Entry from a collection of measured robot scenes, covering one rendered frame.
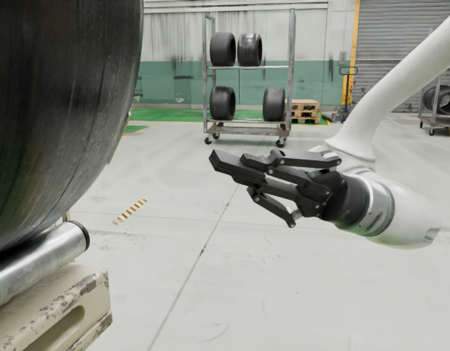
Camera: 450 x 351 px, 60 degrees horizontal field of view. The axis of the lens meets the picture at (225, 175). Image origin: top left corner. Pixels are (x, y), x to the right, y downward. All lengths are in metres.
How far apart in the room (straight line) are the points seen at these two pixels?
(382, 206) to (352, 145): 0.18
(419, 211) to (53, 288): 0.53
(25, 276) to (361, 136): 0.58
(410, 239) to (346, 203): 0.16
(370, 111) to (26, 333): 0.61
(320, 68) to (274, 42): 1.48
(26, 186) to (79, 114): 0.07
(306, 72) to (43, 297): 11.11
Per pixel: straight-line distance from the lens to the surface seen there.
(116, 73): 0.34
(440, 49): 0.70
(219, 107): 5.87
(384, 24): 11.74
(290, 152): 0.51
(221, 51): 5.86
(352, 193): 0.57
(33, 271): 0.45
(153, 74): 12.22
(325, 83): 11.45
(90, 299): 0.49
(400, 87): 0.72
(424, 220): 0.69
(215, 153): 0.47
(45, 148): 0.30
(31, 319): 0.44
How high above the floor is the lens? 1.10
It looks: 15 degrees down
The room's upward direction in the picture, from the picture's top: straight up
